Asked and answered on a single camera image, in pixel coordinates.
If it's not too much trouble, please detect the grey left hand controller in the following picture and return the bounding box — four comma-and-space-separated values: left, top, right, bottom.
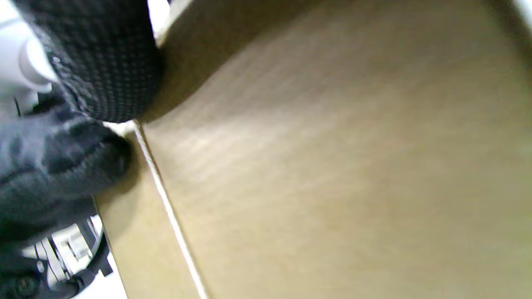
0, 19, 57, 118

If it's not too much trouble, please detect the person's left hand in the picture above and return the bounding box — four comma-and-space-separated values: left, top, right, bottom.
0, 96, 134, 250

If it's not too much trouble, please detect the brown cardboard box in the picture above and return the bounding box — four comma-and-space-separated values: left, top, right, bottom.
94, 0, 532, 299

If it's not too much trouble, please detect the white twine knot string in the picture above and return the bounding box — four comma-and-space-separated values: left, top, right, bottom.
132, 123, 208, 299

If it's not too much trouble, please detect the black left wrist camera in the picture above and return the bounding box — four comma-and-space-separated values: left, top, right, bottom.
0, 216, 113, 299

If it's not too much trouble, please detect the person's right hand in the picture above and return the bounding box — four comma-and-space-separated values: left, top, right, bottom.
12, 0, 163, 123

